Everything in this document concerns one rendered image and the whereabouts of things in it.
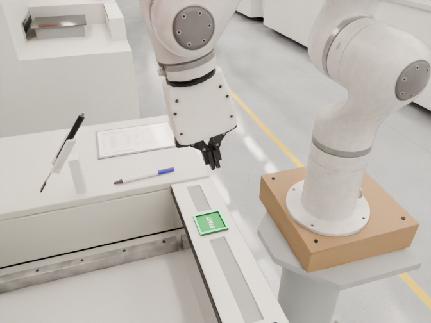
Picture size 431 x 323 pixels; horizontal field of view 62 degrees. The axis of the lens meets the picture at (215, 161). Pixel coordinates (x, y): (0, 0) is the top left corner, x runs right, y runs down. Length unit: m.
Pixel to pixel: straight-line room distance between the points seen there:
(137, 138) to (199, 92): 0.49
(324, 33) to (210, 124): 0.27
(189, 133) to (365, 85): 0.28
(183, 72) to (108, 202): 0.41
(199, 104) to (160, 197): 0.35
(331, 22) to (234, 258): 0.44
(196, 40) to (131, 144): 0.59
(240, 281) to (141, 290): 0.25
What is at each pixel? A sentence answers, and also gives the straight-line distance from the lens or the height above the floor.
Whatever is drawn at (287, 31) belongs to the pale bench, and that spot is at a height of 0.15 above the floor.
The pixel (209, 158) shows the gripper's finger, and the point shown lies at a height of 1.12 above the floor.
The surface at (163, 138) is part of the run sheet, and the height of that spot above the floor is 0.97.
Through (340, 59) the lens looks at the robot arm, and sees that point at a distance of 0.66.
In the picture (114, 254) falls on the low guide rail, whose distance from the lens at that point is 0.84.
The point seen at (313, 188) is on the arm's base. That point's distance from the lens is 0.80.
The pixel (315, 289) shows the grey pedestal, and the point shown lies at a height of 0.69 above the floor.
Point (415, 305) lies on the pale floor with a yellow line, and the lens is 1.99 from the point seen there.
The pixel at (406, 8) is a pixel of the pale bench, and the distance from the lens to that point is 3.94.
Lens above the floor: 1.45
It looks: 33 degrees down
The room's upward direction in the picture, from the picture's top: straight up
